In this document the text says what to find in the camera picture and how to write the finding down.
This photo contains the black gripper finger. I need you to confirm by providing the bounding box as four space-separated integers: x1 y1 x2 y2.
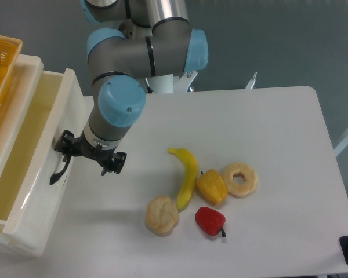
100 151 127 176
53 130 77 162

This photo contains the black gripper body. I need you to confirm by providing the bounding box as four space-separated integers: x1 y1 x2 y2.
76 136 114 165

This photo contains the black top drawer handle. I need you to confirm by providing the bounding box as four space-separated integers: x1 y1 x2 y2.
49 155 71 185

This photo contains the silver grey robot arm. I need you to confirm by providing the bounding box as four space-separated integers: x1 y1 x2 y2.
55 1 209 173

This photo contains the white drawer cabinet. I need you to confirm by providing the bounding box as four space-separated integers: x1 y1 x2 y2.
0 55 63 257

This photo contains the beige bread roll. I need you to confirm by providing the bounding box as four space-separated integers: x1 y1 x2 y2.
145 196 179 235

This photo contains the yellow banana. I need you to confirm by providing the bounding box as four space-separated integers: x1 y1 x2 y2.
168 148 198 211

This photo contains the yellow bell pepper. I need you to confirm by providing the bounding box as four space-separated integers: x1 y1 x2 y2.
196 169 228 205

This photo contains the red bell pepper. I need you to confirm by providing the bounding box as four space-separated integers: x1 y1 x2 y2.
195 207 226 237

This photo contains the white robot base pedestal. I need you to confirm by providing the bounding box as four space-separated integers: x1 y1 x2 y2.
144 71 198 94

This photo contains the beige donut ring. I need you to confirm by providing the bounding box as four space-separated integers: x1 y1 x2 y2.
222 162 258 198

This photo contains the white metal frame bracket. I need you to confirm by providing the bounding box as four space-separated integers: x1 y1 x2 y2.
245 71 258 90

